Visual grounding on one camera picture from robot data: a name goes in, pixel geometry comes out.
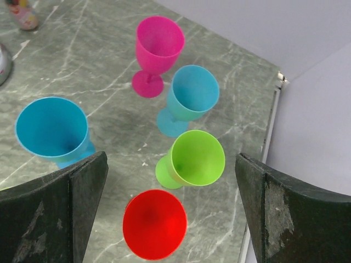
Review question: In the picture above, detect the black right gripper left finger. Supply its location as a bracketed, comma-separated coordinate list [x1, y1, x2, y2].
[1, 151, 109, 262]

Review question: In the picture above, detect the blue plastic wine glass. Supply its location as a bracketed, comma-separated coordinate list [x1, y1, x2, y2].
[15, 96, 96, 169]

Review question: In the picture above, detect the pink plastic wine glass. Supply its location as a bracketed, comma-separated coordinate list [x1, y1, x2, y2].
[132, 15, 185, 98]

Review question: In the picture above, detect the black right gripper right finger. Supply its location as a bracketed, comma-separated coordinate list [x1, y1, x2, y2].
[235, 153, 350, 262]

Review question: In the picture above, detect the green plastic wine glass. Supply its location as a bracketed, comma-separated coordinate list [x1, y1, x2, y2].
[155, 130, 225, 190]

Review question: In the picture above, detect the pink patterned bottle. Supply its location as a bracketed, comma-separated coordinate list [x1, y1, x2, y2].
[4, 0, 39, 31]

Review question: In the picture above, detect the teal plastic wine glass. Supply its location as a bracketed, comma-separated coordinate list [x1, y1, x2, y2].
[156, 65, 220, 138]

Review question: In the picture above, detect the red plastic wine glass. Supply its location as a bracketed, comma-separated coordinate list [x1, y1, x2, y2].
[122, 189, 188, 261]

